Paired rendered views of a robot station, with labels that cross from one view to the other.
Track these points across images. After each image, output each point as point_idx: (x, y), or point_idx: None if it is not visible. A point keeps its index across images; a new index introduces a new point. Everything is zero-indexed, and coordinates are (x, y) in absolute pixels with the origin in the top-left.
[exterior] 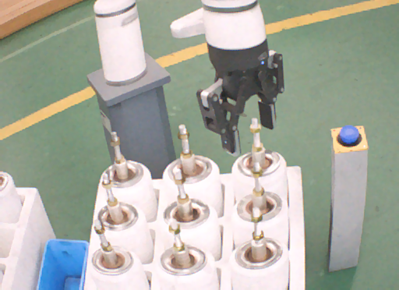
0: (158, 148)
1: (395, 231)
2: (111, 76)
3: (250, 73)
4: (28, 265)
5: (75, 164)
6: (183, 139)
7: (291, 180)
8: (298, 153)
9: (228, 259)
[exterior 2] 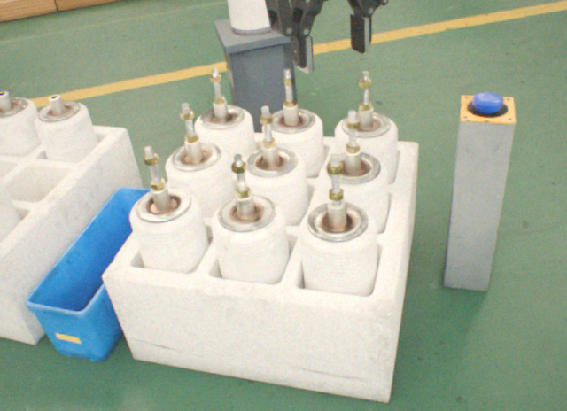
0: (280, 110)
1: (555, 262)
2: (236, 22)
3: None
4: (74, 215)
5: None
6: (286, 84)
7: (403, 155)
8: (426, 144)
9: None
